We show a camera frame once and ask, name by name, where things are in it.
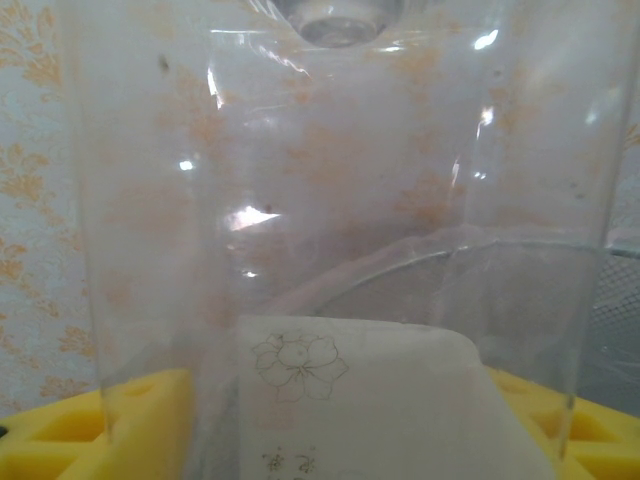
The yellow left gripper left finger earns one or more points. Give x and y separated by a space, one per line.
50 440

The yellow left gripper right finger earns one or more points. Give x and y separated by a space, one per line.
605 445

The square bottle white label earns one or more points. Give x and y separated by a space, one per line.
350 200

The grey mesh waste bin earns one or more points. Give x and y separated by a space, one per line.
620 325

